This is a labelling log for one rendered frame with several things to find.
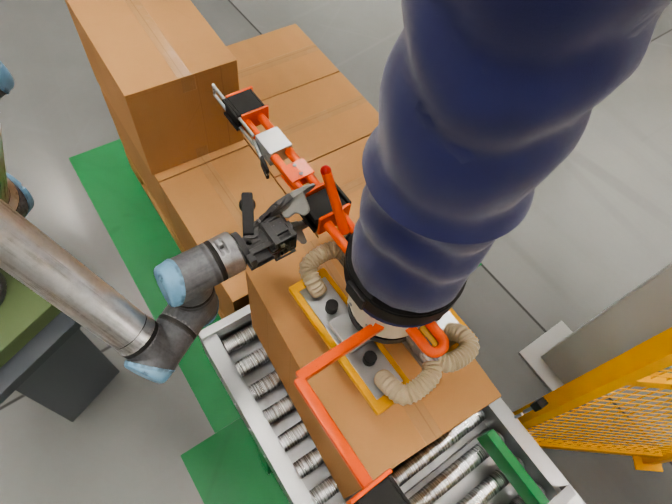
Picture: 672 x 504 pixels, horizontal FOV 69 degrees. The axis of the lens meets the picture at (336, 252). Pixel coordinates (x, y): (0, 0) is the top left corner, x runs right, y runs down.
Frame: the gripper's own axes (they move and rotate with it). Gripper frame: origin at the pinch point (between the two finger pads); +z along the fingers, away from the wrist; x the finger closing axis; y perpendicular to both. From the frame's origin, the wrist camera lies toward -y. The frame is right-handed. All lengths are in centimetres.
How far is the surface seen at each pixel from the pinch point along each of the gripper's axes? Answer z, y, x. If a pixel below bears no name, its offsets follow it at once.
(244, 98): 2.2, -33.5, 2.2
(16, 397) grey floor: -100, -50, -121
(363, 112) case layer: 78, -68, -67
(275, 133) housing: 3.1, -20.5, 1.4
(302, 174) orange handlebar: 1.8, -6.8, 1.4
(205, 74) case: 11, -80, -29
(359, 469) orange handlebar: -24, 51, 1
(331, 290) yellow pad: -5.1, 16.7, -10.6
